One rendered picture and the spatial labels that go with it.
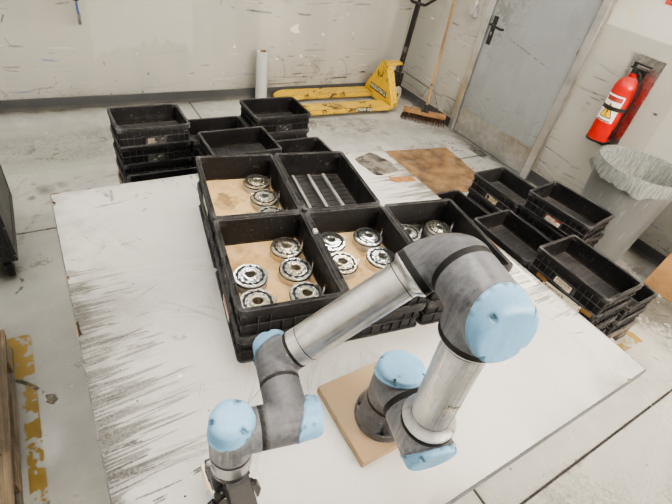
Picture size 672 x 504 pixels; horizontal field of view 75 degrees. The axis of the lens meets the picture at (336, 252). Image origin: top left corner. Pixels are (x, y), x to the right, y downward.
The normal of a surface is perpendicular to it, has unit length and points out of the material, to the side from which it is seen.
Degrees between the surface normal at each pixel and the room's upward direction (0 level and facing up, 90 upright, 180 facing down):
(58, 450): 0
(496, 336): 83
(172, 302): 0
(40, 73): 90
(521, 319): 83
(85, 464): 0
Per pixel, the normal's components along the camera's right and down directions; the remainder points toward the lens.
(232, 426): 0.15, -0.76
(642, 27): -0.85, 0.22
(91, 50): 0.50, 0.62
